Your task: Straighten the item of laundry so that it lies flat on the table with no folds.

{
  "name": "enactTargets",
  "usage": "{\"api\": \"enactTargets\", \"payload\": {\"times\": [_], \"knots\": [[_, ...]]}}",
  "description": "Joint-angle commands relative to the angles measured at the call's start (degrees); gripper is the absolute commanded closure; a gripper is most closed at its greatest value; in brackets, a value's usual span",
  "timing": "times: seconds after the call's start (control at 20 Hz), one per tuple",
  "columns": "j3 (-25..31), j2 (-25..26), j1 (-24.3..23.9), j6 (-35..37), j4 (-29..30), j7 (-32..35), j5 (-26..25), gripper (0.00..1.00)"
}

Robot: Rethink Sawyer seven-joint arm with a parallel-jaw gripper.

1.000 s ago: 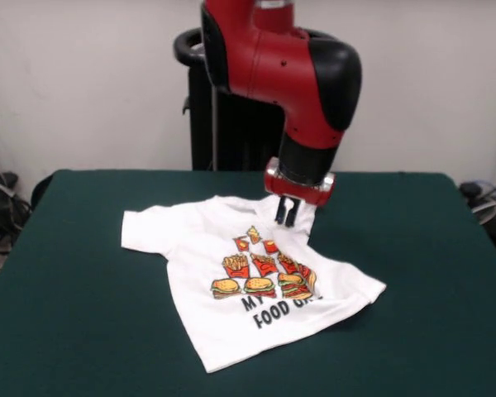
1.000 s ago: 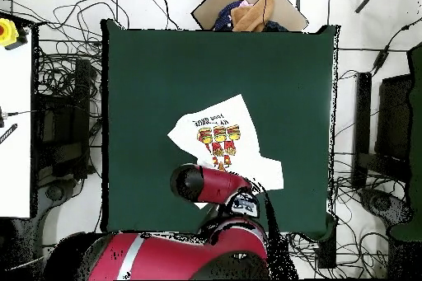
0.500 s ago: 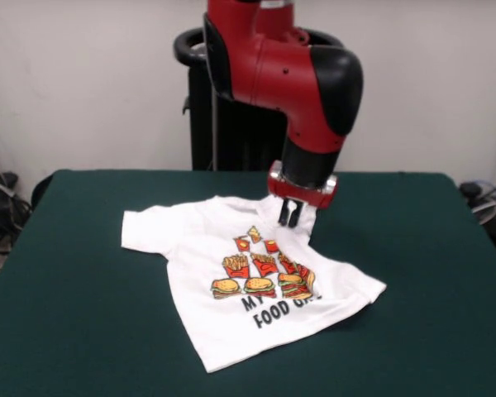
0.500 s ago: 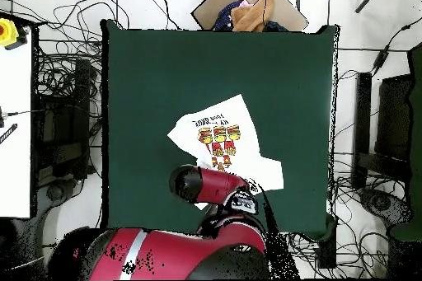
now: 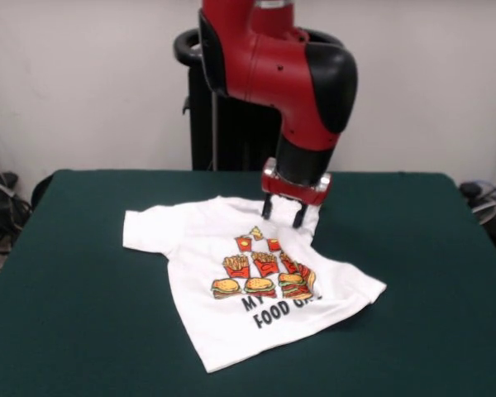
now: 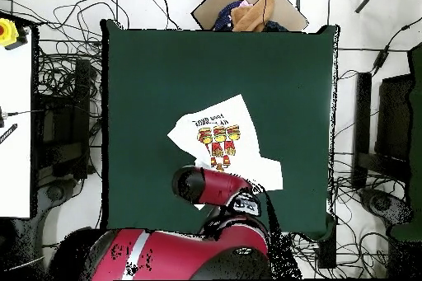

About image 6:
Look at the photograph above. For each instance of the dark blue garment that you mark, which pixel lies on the dark blue garment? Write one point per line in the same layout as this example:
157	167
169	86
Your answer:
275	26

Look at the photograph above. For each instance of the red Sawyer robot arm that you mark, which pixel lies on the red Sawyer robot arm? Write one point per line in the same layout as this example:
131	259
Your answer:
221	188

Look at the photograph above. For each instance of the white printed t-shirt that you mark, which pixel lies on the white printed t-shirt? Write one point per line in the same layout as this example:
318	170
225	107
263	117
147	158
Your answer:
250	149

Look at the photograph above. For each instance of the black ribbed strip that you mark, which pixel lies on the black ribbed strip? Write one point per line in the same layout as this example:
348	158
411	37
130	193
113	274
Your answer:
8	133

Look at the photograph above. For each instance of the cardboard box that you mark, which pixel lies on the cardboard box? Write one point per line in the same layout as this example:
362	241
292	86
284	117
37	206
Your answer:
211	7

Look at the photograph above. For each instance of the yellow emergency stop button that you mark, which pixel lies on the yellow emergency stop button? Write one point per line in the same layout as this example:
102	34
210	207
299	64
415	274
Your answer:
8	33

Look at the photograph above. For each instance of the orange towel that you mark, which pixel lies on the orange towel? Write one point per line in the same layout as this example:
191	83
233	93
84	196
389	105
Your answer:
254	14

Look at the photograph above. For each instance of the white table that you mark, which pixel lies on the white table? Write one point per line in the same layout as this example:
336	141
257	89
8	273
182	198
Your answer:
15	169

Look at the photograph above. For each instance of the blue dotted garment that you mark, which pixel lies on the blue dotted garment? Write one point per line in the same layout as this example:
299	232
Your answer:
226	17

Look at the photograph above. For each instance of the dark green table cloth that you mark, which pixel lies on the dark green table cloth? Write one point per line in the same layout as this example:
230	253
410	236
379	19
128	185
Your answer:
263	63

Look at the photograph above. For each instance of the black box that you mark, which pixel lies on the black box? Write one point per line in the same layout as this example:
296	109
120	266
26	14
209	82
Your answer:
327	254

